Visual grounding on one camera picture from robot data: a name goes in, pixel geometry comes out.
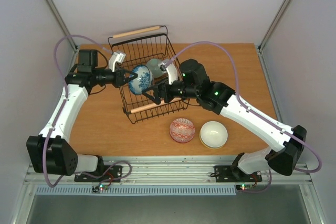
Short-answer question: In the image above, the blue floral bowl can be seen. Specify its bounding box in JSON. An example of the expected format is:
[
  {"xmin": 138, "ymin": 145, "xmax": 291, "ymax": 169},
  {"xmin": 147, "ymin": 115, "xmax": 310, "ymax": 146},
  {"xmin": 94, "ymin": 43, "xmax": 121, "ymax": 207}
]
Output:
[{"xmin": 129, "ymin": 65, "xmax": 154, "ymax": 95}]

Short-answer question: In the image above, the celadon green bowl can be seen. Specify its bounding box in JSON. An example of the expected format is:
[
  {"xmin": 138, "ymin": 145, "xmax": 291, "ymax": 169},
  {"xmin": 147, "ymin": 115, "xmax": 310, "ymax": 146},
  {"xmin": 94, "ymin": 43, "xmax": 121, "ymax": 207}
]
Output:
[{"xmin": 146, "ymin": 58, "xmax": 166, "ymax": 79}]

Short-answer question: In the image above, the red patterned bowl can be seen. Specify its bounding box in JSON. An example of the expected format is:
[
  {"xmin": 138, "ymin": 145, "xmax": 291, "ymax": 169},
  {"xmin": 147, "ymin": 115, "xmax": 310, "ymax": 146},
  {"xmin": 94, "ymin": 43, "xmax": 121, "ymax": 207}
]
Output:
[{"xmin": 170, "ymin": 118, "xmax": 195, "ymax": 143}]

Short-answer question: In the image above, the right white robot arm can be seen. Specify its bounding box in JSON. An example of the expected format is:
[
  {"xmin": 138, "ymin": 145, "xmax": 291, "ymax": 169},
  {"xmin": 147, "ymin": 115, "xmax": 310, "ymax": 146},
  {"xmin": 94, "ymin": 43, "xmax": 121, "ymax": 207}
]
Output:
[{"xmin": 142, "ymin": 59, "xmax": 307, "ymax": 180}]

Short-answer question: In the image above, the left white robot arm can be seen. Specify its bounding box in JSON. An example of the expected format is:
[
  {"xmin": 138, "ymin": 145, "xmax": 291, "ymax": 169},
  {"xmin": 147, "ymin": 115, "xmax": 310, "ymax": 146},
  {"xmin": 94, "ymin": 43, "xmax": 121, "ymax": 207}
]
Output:
[{"xmin": 26, "ymin": 49, "xmax": 134, "ymax": 181}]

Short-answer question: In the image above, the white yellow bowl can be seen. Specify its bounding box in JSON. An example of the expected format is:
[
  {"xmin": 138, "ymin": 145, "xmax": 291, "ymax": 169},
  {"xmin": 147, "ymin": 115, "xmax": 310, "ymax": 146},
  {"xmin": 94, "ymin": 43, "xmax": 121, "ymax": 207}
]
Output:
[{"xmin": 199, "ymin": 121, "xmax": 228, "ymax": 149}]

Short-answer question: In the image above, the left controller board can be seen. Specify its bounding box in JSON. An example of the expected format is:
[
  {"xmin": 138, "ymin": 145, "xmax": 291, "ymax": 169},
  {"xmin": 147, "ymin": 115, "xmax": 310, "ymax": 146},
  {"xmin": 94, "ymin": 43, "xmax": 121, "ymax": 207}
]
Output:
[{"xmin": 91, "ymin": 185, "xmax": 109, "ymax": 193}]

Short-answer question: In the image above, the controller board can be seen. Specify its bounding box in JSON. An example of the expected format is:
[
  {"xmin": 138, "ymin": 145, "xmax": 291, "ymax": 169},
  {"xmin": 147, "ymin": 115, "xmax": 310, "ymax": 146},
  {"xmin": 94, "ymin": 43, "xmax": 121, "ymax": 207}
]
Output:
[
  {"xmin": 91, "ymin": 185, "xmax": 109, "ymax": 193},
  {"xmin": 236, "ymin": 184, "xmax": 257, "ymax": 191}
]

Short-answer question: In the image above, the right controller board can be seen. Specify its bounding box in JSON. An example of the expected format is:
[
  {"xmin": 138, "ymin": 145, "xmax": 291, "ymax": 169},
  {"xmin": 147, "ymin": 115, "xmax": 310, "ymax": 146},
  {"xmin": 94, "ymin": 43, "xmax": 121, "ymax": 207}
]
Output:
[{"xmin": 236, "ymin": 184, "xmax": 257, "ymax": 191}]

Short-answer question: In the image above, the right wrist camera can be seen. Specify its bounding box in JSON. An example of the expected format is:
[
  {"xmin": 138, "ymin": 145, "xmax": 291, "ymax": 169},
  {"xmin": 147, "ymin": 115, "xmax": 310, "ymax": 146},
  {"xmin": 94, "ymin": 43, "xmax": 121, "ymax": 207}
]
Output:
[{"xmin": 159, "ymin": 60, "xmax": 179, "ymax": 85}]

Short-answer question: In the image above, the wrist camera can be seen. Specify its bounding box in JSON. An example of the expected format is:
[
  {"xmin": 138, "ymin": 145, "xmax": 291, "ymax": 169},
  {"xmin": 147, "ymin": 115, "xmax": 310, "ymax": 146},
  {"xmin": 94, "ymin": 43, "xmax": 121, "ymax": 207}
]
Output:
[
  {"xmin": 159, "ymin": 60, "xmax": 179, "ymax": 85},
  {"xmin": 108, "ymin": 50, "xmax": 126, "ymax": 72}
]

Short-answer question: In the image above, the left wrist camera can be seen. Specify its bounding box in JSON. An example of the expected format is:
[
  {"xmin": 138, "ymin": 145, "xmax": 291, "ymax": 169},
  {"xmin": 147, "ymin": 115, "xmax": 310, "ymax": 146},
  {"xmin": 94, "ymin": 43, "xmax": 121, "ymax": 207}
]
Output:
[{"xmin": 108, "ymin": 50, "xmax": 126, "ymax": 72}]

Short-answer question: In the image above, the black wire dish rack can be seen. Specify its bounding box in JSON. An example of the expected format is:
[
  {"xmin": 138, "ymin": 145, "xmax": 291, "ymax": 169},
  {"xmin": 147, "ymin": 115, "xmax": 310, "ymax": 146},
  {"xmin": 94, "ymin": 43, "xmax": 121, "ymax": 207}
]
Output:
[{"xmin": 108, "ymin": 26, "xmax": 190, "ymax": 124}]

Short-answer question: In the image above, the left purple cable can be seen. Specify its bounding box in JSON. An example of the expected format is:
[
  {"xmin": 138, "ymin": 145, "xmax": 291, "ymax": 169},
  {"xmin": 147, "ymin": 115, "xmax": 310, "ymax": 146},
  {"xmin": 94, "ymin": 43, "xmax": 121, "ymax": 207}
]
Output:
[{"xmin": 43, "ymin": 34, "xmax": 113, "ymax": 188}]

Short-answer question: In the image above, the aluminium rail frame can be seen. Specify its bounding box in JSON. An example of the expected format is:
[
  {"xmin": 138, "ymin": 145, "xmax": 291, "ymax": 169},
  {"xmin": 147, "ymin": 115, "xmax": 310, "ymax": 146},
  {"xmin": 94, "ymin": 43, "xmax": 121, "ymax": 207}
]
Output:
[{"xmin": 24, "ymin": 155, "xmax": 312, "ymax": 185}]

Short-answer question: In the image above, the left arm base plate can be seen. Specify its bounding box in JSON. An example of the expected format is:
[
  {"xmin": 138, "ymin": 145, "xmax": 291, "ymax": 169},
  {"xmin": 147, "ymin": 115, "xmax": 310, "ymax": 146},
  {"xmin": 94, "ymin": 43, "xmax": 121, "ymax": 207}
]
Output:
[{"xmin": 74, "ymin": 165, "xmax": 123, "ymax": 183}]

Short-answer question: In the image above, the grey slotted cable duct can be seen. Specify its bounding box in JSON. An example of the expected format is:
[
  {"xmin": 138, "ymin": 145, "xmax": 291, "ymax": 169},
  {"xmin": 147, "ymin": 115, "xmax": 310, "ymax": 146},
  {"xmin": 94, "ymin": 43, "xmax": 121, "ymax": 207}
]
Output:
[{"xmin": 35, "ymin": 185, "xmax": 236, "ymax": 196}]

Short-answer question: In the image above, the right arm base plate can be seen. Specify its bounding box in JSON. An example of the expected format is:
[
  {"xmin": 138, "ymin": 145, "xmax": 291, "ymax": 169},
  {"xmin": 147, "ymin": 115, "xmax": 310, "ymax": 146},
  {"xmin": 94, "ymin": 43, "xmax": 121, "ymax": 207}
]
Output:
[{"xmin": 210, "ymin": 165, "xmax": 262, "ymax": 183}]

